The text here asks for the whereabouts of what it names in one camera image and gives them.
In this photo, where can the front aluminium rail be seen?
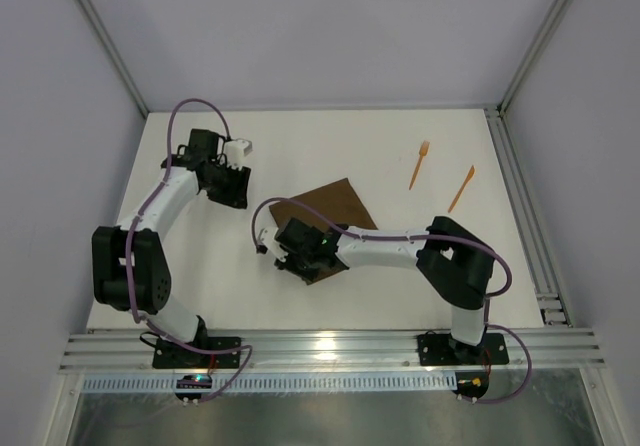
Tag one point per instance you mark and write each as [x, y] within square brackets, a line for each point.
[105, 350]

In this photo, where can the orange plastic knife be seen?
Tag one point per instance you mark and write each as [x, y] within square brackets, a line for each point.
[469, 176]

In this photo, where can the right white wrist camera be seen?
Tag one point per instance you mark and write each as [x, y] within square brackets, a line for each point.
[267, 242]

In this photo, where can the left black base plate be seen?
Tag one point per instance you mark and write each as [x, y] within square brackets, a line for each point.
[168, 355]

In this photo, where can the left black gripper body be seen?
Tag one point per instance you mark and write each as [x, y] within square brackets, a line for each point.
[230, 186]

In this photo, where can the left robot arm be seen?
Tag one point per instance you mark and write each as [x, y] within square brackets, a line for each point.
[129, 266]

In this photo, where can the left controller board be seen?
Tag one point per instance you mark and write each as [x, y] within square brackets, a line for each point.
[192, 388]

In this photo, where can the left aluminium frame post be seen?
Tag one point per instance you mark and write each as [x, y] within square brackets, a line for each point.
[98, 28]

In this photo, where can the brown cloth napkin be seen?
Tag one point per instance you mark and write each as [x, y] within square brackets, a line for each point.
[336, 203]

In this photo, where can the right side aluminium rail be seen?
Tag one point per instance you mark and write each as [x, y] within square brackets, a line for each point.
[542, 269]

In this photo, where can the right aluminium frame post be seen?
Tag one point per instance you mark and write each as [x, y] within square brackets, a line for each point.
[542, 37]

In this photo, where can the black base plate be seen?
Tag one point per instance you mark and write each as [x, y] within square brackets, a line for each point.
[168, 355]
[440, 349]

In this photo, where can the aluminium rail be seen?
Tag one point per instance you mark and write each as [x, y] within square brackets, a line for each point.
[105, 350]
[542, 269]

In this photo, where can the controller board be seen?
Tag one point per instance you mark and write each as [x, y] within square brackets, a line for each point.
[470, 388]
[192, 388]

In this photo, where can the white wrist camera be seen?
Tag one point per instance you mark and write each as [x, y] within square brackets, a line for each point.
[267, 242]
[236, 152]

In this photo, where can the orange plastic fork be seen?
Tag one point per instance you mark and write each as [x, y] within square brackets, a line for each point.
[423, 152]

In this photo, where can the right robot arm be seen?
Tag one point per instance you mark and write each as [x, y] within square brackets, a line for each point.
[453, 261]

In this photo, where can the slotted cable duct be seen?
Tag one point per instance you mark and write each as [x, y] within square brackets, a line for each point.
[319, 382]

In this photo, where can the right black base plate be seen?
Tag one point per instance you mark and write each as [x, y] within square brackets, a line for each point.
[440, 349]

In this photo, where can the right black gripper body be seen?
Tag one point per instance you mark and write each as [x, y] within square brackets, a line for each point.
[293, 258]

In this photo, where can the aluminium frame post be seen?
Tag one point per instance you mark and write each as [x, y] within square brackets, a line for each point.
[542, 37]
[98, 28]

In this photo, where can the right controller board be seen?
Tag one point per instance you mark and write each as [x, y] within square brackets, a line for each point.
[470, 388]

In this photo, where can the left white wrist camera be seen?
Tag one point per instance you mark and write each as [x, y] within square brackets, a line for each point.
[236, 152]

